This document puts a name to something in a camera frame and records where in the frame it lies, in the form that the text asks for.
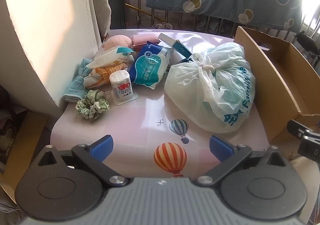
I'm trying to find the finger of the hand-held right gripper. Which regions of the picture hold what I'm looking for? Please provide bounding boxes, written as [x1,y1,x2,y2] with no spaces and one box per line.
[287,119,313,140]

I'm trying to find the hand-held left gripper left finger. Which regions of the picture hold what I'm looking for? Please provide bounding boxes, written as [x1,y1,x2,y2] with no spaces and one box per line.
[37,134,128,188]

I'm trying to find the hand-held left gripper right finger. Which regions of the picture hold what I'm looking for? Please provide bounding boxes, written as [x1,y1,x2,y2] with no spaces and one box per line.
[195,135,287,188]

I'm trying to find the cardboard box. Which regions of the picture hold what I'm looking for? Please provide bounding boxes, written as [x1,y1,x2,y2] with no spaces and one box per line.
[234,26,320,144]

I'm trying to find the orange striped towel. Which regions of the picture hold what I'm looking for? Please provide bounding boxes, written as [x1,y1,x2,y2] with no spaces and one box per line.
[84,63,129,89]

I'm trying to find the white wipes pack teal label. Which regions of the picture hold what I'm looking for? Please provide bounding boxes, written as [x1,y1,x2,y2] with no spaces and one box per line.
[86,46,135,69]

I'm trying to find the blue wet wipes pack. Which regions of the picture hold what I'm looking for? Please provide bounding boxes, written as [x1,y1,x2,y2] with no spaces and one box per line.
[128,43,175,90]

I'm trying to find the small teal box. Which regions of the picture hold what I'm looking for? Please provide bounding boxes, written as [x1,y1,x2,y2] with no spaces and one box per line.
[158,33,193,57]

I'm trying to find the pink sponge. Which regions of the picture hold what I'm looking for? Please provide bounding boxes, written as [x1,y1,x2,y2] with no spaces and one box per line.
[131,34,159,47]

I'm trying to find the green scrunchie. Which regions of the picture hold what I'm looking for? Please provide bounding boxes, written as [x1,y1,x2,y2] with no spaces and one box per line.
[76,89,110,122]

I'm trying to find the white plastic bag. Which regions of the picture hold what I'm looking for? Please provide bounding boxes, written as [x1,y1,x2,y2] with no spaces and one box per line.
[164,42,256,133]

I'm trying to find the white plastic bottle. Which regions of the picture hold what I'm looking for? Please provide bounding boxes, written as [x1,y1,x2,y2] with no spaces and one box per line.
[109,70,138,106]

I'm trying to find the teal checked towel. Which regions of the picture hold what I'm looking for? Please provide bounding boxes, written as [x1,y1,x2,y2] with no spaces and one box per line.
[62,58,93,103]

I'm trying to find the brown cardboard carton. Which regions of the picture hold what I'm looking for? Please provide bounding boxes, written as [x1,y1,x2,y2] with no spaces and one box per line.
[0,111,49,198]

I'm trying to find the black bicycle saddle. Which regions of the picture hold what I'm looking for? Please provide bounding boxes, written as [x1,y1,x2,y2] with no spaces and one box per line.
[295,32,320,53]

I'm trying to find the dark printed bag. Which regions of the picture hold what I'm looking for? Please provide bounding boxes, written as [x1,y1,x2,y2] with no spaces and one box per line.
[0,85,28,165]

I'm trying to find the pink plush toy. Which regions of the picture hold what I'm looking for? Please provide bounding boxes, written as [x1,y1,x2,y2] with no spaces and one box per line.
[104,35,135,52]

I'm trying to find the metal balcony railing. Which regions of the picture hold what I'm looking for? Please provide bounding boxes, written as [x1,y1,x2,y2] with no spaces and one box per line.
[136,0,320,41]

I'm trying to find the yellow pole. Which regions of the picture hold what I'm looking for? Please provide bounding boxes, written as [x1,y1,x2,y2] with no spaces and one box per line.
[125,3,168,23]

